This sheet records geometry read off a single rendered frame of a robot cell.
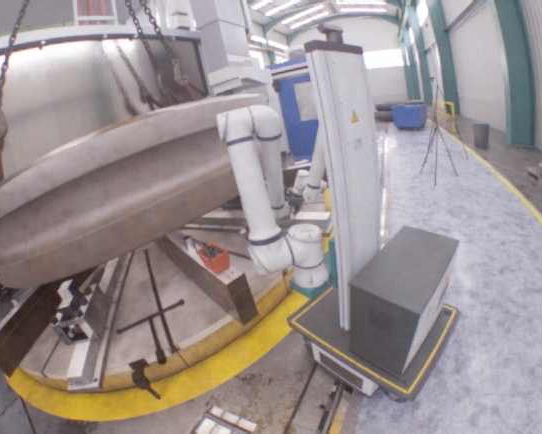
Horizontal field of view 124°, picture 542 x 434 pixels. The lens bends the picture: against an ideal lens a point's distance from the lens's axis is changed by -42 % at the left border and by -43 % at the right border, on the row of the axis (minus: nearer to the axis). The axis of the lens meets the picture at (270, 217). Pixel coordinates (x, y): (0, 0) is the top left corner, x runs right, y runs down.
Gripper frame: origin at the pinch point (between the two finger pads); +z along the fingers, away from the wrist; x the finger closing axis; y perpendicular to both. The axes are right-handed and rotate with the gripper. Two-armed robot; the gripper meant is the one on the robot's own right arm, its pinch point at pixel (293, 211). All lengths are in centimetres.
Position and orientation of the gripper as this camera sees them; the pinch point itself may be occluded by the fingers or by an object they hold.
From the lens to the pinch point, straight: 187.5
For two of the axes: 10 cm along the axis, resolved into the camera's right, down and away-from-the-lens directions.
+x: 6.7, -3.3, 6.6
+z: -1.8, 8.0, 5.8
